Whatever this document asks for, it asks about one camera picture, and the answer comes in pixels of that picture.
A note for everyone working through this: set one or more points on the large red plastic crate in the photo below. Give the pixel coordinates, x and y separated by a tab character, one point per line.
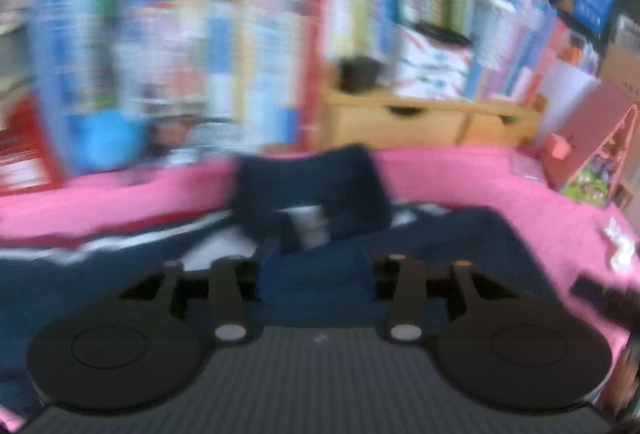
25	149

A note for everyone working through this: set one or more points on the pink rabbit print blanket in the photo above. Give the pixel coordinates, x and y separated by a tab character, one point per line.
450	179

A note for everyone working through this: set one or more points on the row of pastel slim books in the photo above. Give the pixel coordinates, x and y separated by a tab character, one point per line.
520	49

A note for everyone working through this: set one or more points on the white navy red-striped jacket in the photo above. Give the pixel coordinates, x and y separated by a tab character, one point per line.
310	194

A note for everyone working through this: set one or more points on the white board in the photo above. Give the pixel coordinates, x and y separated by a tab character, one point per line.
570	94

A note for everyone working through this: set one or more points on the brown cardboard box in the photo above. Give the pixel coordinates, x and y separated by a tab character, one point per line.
622	64

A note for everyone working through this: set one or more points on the wooden drawer organizer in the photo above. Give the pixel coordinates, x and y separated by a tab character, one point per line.
425	124

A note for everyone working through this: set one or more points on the row of colourful upright books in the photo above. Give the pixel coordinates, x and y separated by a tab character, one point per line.
225	64

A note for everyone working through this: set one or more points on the white printed cardboard box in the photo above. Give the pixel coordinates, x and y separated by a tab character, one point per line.
435	64

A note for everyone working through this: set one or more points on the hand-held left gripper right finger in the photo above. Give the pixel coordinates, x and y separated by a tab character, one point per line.
382	279

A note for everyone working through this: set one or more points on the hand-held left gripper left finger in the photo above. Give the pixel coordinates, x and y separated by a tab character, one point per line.
267	266

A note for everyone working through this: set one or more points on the pink toy house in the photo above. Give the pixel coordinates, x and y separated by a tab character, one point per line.
600	154

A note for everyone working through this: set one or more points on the small black box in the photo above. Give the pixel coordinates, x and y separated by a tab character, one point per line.
360	74

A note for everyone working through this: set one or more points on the crumpled white tissue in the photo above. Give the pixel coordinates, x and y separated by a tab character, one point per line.
620	244

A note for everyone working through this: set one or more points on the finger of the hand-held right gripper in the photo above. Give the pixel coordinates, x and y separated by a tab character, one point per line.
587	291

